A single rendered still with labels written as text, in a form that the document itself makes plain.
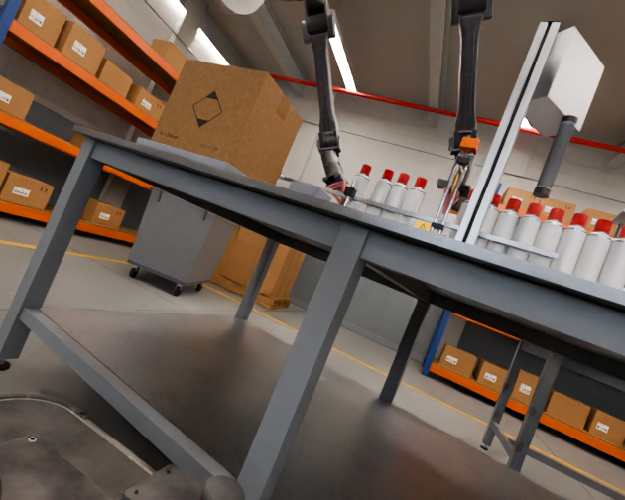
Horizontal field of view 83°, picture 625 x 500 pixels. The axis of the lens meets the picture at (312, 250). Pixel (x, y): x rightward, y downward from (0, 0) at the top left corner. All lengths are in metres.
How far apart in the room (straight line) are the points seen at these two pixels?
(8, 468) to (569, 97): 1.34
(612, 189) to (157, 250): 5.60
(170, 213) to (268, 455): 2.67
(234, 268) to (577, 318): 4.14
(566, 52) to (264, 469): 1.15
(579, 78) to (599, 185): 4.97
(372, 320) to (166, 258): 3.29
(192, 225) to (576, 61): 2.71
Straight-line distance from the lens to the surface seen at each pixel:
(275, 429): 0.77
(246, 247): 4.51
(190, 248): 3.16
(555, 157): 1.08
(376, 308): 5.45
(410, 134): 6.09
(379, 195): 1.16
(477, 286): 0.66
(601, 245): 1.12
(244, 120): 0.98
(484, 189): 0.99
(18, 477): 0.73
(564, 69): 1.14
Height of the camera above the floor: 0.70
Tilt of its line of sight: 2 degrees up
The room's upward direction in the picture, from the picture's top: 22 degrees clockwise
